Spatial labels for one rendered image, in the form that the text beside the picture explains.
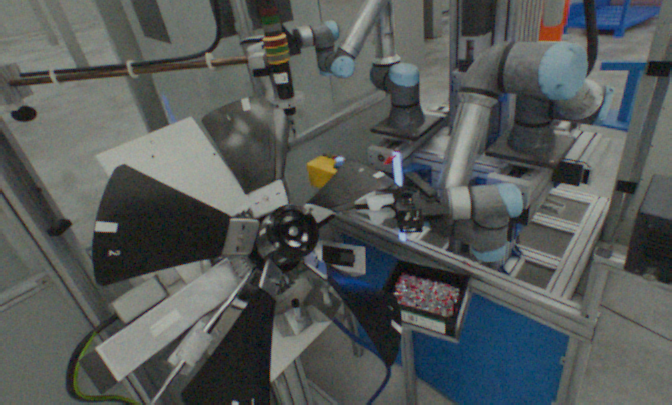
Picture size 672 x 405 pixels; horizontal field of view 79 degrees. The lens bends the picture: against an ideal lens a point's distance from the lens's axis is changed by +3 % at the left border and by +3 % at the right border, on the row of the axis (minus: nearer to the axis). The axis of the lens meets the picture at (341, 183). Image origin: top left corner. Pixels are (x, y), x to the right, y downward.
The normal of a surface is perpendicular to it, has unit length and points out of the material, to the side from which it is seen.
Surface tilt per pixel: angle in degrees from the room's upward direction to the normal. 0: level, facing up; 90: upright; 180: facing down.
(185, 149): 50
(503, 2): 90
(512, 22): 90
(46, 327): 90
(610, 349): 0
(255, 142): 43
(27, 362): 90
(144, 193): 73
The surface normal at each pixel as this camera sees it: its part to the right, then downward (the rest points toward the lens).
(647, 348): -0.14, -0.85
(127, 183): 0.36, 0.07
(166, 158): 0.48, -0.35
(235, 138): -0.18, -0.19
